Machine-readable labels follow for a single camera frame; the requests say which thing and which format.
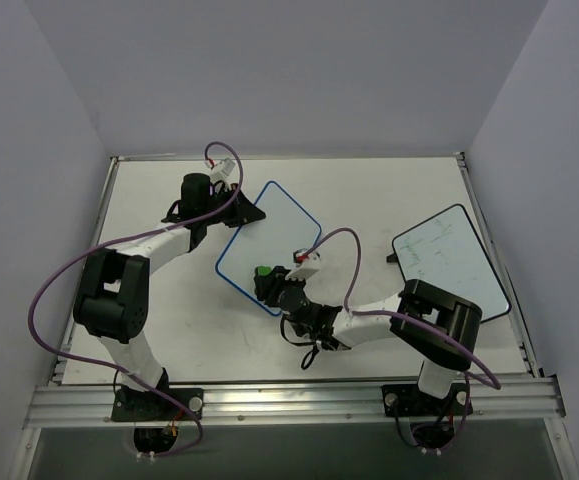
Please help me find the green whiteboard eraser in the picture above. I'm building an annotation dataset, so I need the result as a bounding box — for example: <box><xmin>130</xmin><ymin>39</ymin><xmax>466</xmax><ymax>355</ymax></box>
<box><xmin>255</xmin><ymin>266</ymin><xmax>272</xmax><ymax>276</ymax></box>

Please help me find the blue framed whiteboard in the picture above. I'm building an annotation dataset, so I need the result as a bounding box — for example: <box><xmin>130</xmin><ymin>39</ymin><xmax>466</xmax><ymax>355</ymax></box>
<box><xmin>215</xmin><ymin>181</ymin><xmax>322</xmax><ymax>317</ymax></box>

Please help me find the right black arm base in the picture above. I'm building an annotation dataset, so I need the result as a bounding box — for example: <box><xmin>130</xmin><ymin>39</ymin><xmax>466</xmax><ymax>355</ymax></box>
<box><xmin>381</xmin><ymin>383</ymin><xmax>473</xmax><ymax>456</ymax></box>

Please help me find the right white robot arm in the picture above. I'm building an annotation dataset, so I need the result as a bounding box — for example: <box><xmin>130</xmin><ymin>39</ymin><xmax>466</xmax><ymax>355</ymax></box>
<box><xmin>254</xmin><ymin>266</ymin><xmax>482</xmax><ymax>413</ymax></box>

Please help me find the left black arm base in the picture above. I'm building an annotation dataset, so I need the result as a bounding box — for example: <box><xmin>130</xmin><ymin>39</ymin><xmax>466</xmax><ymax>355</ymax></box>
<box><xmin>110</xmin><ymin>386</ymin><xmax>204</xmax><ymax>458</ymax></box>

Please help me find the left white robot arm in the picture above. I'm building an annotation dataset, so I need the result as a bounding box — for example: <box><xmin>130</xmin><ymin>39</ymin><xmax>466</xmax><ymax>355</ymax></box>
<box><xmin>73</xmin><ymin>173</ymin><xmax>266</xmax><ymax>419</ymax></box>

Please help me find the black framed whiteboard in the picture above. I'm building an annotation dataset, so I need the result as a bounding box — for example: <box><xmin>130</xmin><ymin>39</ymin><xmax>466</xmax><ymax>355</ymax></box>
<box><xmin>386</xmin><ymin>204</ymin><xmax>511</xmax><ymax>322</ymax></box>

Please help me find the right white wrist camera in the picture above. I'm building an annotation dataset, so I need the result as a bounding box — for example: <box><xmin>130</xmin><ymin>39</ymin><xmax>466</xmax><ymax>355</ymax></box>
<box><xmin>285</xmin><ymin>249</ymin><xmax>321</xmax><ymax>281</ymax></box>

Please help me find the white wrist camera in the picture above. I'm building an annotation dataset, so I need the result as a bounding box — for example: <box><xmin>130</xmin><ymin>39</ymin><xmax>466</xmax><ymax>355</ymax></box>
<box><xmin>206</xmin><ymin>158</ymin><xmax>237</xmax><ymax>185</ymax></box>
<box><xmin>285</xmin><ymin>249</ymin><xmax>321</xmax><ymax>281</ymax></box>

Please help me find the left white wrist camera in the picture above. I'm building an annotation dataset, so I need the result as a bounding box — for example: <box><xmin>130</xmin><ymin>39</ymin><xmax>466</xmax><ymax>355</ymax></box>
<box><xmin>206</xmin><ymin>158</ymin><xmax>237</xmax><ymax>185</ymax></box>

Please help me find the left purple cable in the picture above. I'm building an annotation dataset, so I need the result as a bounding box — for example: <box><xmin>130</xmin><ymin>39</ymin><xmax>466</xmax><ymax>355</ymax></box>
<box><xmin>27</xmin><ymin>141</ymin><xmax>205</xmax><ymax>459</ymax></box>

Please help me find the aluminium mounting rail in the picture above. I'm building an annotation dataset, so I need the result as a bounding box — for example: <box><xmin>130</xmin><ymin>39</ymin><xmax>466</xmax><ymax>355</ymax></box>
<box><xmin>21</xmin><ymin>374</ymin><xmax>570</xmax><ymax>480</ymax></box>

